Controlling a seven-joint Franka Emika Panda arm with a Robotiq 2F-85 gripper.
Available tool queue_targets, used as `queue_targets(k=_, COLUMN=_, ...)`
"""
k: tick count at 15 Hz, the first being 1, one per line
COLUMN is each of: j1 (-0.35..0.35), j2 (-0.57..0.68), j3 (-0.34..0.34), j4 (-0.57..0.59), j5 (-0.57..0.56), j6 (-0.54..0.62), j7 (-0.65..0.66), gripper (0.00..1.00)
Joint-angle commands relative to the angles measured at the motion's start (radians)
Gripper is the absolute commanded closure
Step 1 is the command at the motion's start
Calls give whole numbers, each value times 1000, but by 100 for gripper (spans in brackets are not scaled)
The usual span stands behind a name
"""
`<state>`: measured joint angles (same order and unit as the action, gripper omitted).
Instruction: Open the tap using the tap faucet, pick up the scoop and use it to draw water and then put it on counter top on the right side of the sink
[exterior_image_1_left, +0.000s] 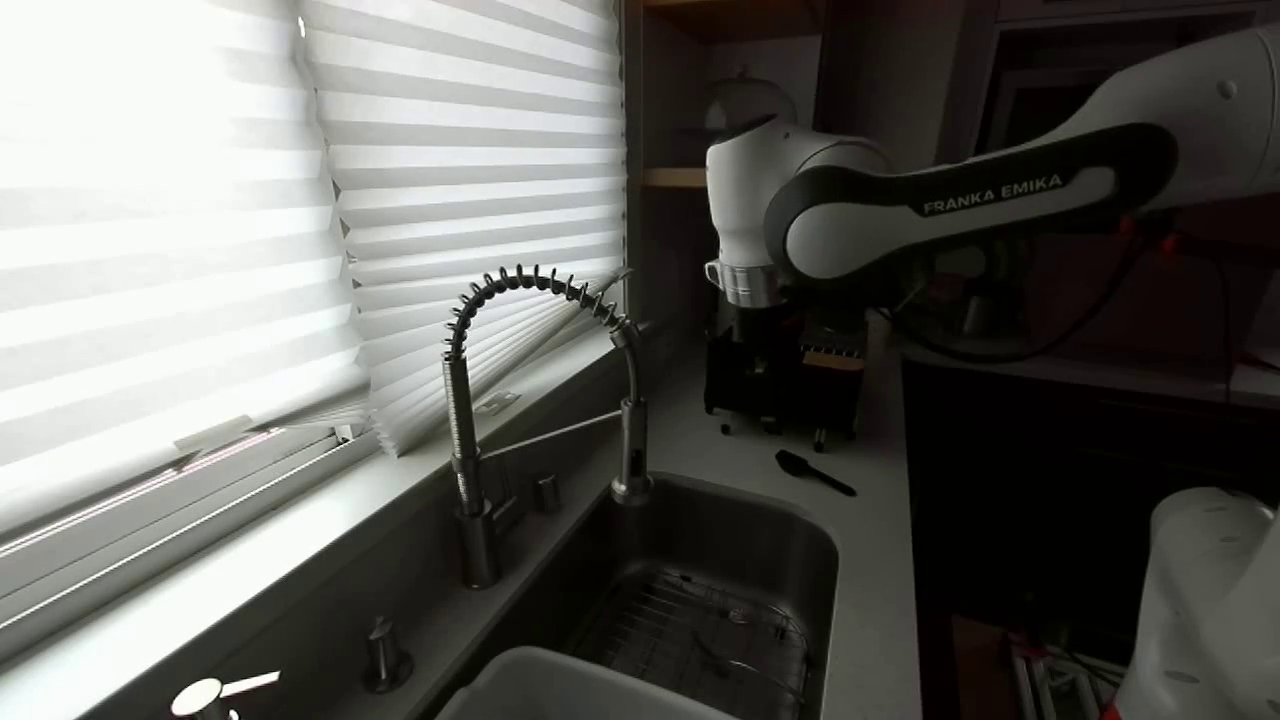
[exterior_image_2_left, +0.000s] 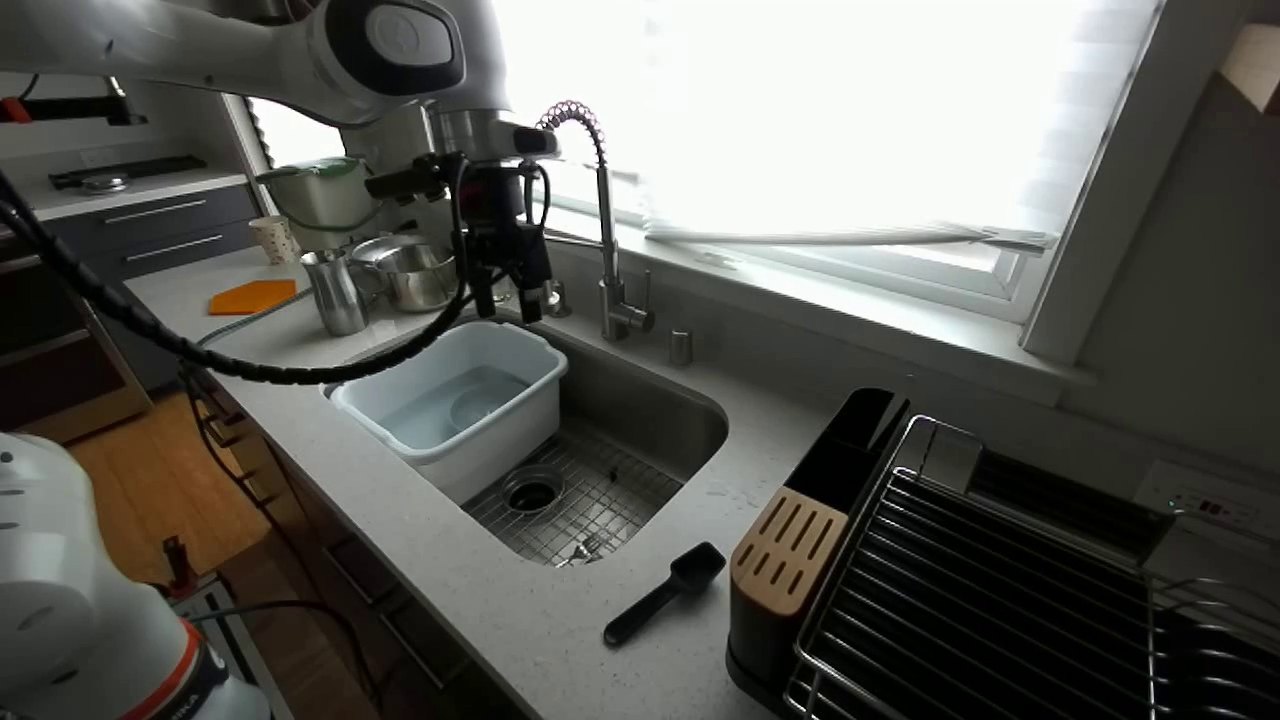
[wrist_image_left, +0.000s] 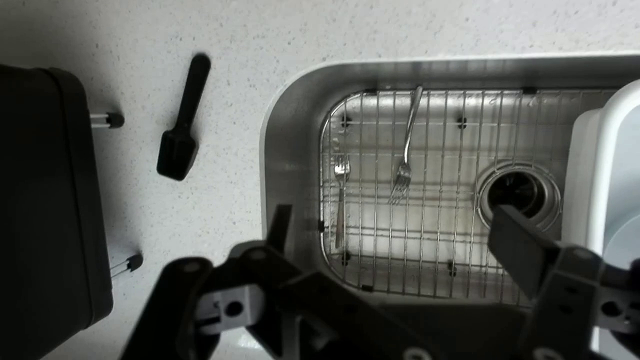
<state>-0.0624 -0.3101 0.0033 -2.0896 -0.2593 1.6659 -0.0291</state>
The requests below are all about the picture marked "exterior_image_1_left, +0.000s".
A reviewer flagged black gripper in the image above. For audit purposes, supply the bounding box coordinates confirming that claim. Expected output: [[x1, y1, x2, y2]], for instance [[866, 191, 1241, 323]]
[[715, 305, 809, 395]]

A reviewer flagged black plastic scoop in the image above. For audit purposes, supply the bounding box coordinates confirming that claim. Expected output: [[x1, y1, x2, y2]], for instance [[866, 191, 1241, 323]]
[[771, 448, 859, 500]]

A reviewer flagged chrome spring neck faucet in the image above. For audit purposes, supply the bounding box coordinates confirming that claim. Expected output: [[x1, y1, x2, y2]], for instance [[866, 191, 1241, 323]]
[[441, 258, 658, 592]]

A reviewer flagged stainless steel sink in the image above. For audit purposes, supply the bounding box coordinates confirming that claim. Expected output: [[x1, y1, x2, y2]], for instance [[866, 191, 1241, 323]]
[[532, 472, 846, 720]]

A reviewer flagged black coffee machine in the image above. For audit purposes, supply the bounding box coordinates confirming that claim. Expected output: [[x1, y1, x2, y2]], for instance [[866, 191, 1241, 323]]
[[699, 314, 809, 438]]

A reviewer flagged wooden shelf board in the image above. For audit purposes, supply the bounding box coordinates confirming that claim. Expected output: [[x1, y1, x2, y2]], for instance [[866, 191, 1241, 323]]
[[638, 165, 711, 191]]

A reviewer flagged glass dome cover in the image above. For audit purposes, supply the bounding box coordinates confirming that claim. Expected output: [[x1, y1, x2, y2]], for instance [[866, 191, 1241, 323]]
[[699, 70, 806, 135]]

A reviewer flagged narrow white pleated blind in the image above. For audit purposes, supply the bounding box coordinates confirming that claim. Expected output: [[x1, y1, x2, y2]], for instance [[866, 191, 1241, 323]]
[[291, 0, 633, 460]]

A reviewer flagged white plastic wash basin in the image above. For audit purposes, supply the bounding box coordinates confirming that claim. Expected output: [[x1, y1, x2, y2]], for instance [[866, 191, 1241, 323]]
[[435, 643, 737, 720]]

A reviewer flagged white striped package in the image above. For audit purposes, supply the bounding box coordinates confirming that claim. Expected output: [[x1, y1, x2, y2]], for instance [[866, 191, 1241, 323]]
[[1003, 631, 1133, 720]]

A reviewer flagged small chrome soap dispenser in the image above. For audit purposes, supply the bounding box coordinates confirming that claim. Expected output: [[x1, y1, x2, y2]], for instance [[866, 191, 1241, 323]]
[[364, 612, 416, 697]]

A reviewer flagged wide white pleated blind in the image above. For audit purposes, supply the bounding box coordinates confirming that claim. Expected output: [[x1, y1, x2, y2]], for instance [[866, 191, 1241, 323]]
[[0, 0, 372, 534]]

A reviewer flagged white object on windowsill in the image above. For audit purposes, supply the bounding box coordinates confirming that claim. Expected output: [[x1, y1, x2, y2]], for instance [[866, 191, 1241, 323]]
[[169, 668, 287, 720]]

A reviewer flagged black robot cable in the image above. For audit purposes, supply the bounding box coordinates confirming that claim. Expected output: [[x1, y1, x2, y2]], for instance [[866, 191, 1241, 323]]
[[883, 215, 1280, 375]]

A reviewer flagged wire sink bottom grid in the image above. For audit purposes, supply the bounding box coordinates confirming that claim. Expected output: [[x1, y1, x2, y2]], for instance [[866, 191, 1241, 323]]
[[586, 554, 818, 720]]

